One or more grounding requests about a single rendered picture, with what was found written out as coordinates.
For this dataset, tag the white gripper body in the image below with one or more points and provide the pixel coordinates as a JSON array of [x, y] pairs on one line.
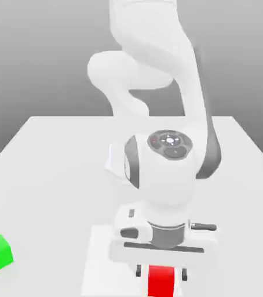
[[191, 257]]

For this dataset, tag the small red cube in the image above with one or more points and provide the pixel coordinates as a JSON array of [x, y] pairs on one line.
[[160, 282]]

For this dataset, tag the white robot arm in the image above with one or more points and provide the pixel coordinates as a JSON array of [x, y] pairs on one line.
[[168, 181]]

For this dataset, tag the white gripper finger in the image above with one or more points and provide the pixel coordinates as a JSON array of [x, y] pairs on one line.
[[184, 274], [138, 270]]

